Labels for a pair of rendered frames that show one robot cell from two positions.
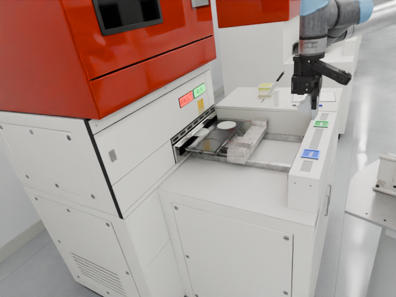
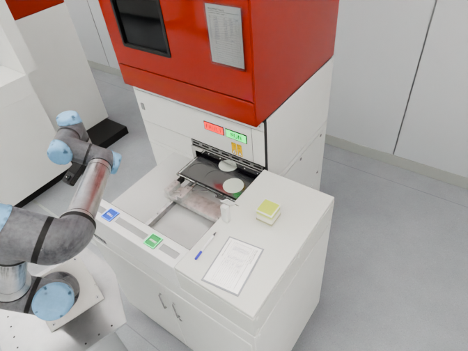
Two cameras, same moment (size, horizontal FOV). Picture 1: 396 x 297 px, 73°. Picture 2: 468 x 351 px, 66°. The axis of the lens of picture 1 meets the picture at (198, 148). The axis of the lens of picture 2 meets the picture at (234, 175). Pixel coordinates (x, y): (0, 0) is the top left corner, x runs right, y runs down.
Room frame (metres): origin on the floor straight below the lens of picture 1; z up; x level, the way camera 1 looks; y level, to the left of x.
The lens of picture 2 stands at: (1.46, -1.38, 2.08)
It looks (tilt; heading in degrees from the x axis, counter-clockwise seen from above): 43 degrees down; 97
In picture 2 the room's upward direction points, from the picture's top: 7 degrees counter-clockwise
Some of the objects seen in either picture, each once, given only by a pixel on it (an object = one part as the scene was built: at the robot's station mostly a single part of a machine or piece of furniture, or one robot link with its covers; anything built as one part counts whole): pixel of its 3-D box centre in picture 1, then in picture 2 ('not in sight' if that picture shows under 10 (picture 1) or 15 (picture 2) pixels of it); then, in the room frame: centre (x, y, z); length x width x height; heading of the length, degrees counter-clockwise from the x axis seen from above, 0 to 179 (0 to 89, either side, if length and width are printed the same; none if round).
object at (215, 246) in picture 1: (266, 208); (214, 272); (1.18, -0.33, 0.41); 0.97 x 0.64 x 0.82; 147
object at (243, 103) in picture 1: (278, 108); (260, 241); (1.44, -0.49, 0.89); 0.62 x 0.35 x 0.14; 57
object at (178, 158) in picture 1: (198, 134); (225, 164); (1.27, -0.01, 0.89); 0.44 x 0.02 x 0.10; 147
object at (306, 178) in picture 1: (315, 153); (136, 239); (0.91, -0.46, 0.89); 0.55 x 0.09 x 0.14; 147
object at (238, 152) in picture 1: (237, 151); (172, 187); (1.02, -0.17, 0.89); 0.08 x 0.03 x 0.03; 57
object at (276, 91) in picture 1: (273, 93); (227, 206); (1.31, -0.42, 1.03); 0.06 x 0.04 x 0.13; 57
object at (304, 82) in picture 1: (308, 73); not in sight; (0.81, -0.37, 1.25); 0.09 x 0.08 x 0.12; 57
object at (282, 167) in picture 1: (240, 161); (177, 198); (1.04, -0.18, 0.84); 0.50 x 0.02 x 0.03; 57
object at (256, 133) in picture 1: (249, 141); (198, 204); (1.15, -0.25, 0.87); 0.36 x 0.08 x 0.03; 147
